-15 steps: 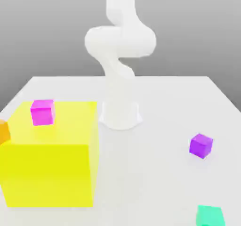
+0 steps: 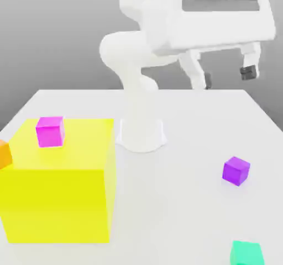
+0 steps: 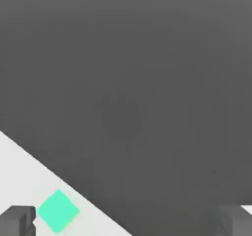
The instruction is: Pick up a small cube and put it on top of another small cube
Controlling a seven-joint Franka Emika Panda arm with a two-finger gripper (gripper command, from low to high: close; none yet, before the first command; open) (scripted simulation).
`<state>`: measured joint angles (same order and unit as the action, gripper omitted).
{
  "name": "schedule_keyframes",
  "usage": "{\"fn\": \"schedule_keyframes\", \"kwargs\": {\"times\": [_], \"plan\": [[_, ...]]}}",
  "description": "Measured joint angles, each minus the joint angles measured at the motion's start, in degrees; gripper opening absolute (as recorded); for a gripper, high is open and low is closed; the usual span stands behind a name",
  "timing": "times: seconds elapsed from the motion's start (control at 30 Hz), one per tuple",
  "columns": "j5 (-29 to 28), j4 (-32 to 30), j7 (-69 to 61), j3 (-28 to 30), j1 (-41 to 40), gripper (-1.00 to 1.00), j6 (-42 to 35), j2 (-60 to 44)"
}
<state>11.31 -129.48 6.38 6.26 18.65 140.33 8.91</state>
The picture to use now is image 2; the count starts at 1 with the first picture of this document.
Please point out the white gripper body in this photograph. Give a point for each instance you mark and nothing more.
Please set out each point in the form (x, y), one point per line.
(212, 26)

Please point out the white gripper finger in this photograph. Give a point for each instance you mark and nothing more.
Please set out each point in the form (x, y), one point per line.
(194, 70)
(251, 64)

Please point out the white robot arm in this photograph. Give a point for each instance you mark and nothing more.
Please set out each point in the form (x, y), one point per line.
(130, 55)

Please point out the small purple cube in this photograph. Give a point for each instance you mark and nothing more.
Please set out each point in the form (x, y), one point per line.
(234, 172)

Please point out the small magenta cube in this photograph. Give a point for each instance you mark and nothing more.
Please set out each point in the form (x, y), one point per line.
(49, 134)

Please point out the small green cube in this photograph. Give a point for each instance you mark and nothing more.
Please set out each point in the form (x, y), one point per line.
(245, 254)

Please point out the small orange cube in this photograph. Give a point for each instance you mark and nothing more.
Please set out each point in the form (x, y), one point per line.
(4, 154)

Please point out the large yellow box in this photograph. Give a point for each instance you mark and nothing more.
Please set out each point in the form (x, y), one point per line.
(55, 203)

